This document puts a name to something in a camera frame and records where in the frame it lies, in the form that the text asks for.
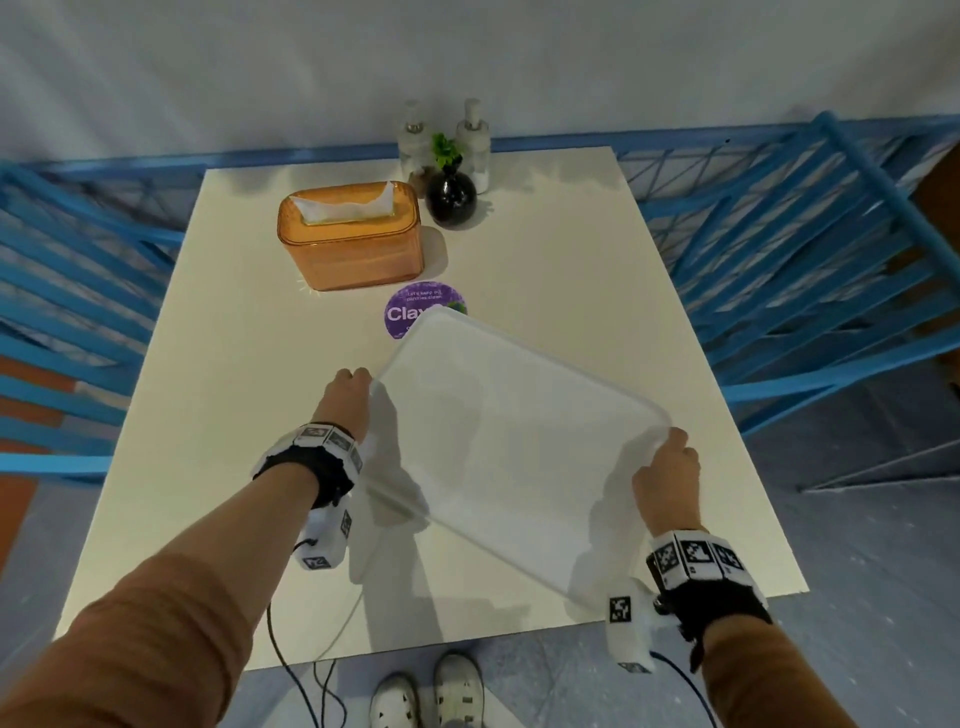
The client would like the white shoe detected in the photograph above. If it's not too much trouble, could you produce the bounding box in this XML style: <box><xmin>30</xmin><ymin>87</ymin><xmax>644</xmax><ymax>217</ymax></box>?
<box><xmin>433</xmin><ymin>651</ymin><xmax>486</xmax><ymax>728</ymax></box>
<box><xmin>369</xmin><ymin>673</ymin><xmax>420</xmax><ymax>728</ymax></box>

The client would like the white plastic tray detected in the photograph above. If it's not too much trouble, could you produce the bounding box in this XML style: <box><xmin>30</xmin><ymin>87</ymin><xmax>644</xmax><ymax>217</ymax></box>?
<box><xmin>365</xmin><ymin>306</ymin><xmax>673</xmax><ymax>612</ymax></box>

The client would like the black cable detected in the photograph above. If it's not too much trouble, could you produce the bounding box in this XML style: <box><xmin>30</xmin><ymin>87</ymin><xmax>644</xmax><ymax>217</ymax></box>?
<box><xmin>265</xmin><ymin>600</ymin><xmax>310</xmax><ymax>728</ymax></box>

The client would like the blue metal fence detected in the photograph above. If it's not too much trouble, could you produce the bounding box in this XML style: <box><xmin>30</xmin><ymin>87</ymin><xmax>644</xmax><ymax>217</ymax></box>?
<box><xmin>0</xmin><ymin>146</ymin><xmax>402</xmax><ymax>483</ymax></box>
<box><xmin>491</xmin><ymin>111</ymin><xmax>960</xmax><ymax>451</ymax></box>

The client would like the clear pump bottle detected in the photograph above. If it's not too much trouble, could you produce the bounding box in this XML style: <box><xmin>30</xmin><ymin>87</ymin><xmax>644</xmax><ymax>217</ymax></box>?
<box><xmin>398</xmin><ymin>99</ymin><xmax>433</xmax><ymax>182</ymax></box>
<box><xmin>456</xmin><ymin>98</ymin><xmax>493</xmax><ymax>195</ymax></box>

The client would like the purple round sticker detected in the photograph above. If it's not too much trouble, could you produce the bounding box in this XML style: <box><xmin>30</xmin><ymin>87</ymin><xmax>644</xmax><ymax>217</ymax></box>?
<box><xmin>384</xmin><ymin>281</ymin><xmax>469</xmax><ymax>343</ymax></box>

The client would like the black marker wristband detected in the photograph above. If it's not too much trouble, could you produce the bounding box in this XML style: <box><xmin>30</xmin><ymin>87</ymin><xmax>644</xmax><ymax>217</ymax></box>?
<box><xmin>646</xmin><ymin>529</ymin><xmax>774</xmax><ymax>673</ymax></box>
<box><xmin>251</xmin><ymin>423</ymin><xmax>366</xmax><ymax>511</ymax></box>

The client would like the blue cable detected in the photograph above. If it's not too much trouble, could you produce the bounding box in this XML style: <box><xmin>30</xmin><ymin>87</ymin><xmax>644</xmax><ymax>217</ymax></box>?
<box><xmin>649</xmin><ymin>651</ymin><xmax>723</xmax><ymax>728</ymax></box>

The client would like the black round vase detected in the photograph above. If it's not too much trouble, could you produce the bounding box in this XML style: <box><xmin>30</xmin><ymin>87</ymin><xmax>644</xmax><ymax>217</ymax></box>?
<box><xmin>426</xmin><ymin>171</ymin><xmax>479</xmax><ymax>231</ymax></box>

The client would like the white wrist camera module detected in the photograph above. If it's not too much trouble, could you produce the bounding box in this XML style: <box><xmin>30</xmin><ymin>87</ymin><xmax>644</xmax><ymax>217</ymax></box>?
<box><xmin>606</xmin><ymin>577</ymin><xmax>663</xmax><ymax>675</ymax></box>
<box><xmin>294</xmin><ymin>502</ymin><xmax>355</xmax><ymax>572</ymax></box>

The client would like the person's left forearm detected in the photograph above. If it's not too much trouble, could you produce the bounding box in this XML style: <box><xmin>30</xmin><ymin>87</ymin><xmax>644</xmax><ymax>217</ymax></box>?
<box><xmin>0</xmin><ymin>463</ymin><xmax>325</xmax><ymax>728</ymax></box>

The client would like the person's right hand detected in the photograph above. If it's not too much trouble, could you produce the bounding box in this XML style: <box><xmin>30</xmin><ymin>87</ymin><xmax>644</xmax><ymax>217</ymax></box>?
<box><xmin>631</xmin><ymin>427</ymin><xmax>703</xmax><ymax>538</ymax></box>

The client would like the person's left hand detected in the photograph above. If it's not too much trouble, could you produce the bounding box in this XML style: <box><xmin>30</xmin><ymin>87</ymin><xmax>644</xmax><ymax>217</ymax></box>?
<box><xmin>310</xmin><ymin>366</ymin><xmax>376</xmax><ymax>445</ymax></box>

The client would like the orange tissue box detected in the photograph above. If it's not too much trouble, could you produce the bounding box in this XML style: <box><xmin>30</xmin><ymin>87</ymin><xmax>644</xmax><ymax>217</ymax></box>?
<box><xmin>277</xmin><ymin>180</ymin><xmax>426</xmax><ymax>293</ymax></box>

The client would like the small green plant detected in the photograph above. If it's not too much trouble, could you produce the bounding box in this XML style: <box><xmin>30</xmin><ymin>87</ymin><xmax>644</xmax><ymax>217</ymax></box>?
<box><xmin>429</xmin><ymin>132</ymin><xmax>467</xmax><ymax>176</ymax></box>

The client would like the white tissue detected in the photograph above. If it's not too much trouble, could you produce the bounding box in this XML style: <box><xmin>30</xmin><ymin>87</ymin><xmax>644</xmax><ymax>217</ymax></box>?
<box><xmin>291</xmin><ymin>182</ymin><xmax>397</xmax><ymax>225</ymax></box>

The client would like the person's right forearm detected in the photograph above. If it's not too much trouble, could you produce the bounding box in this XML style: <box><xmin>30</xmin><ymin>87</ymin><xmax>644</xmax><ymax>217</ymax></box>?
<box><xmin>699</xmin><ymin>615</ymin><xmax>858</xmax><ymax>728</ymax></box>

